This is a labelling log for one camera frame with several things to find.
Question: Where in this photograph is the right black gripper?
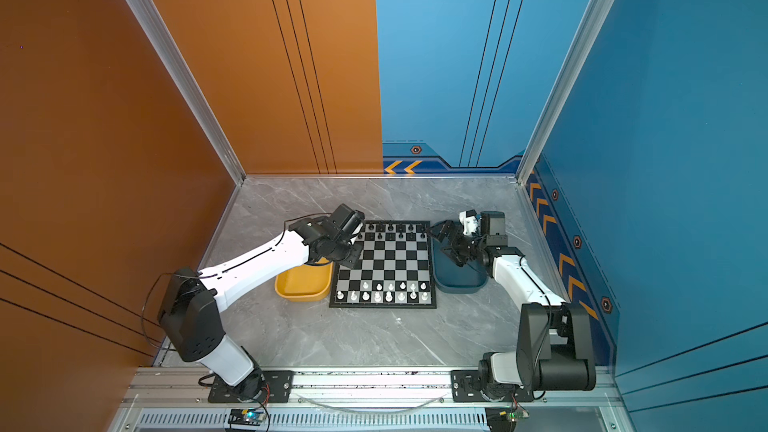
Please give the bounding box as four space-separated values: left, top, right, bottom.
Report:
426 221 488 265

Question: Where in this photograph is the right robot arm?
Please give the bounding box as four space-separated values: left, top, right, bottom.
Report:
430 210 597 403

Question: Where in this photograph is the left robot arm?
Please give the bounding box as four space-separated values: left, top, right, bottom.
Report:
157 204 365 402

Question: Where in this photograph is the black white chess board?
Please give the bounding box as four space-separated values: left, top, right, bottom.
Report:
329 220 437 310

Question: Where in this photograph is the right circuit board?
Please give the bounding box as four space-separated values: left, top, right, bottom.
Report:
485 408 530 432

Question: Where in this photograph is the left green circuit board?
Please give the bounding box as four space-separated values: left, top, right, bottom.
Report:
227 408 270 431

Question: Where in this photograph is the teal plastic tray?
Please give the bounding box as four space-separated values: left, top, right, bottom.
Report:
432 238 488 294

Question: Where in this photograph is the yellow plastic tray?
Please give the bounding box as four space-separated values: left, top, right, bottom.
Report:
274 261 333 302

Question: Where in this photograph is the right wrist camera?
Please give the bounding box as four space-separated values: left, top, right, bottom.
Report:
459 209 481 237

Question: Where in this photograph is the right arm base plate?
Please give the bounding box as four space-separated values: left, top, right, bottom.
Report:
450 369 534 403

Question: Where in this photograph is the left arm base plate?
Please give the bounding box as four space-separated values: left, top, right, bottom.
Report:
198 370 294 405

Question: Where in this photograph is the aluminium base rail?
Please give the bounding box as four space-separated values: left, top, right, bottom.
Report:
119 366 624 410

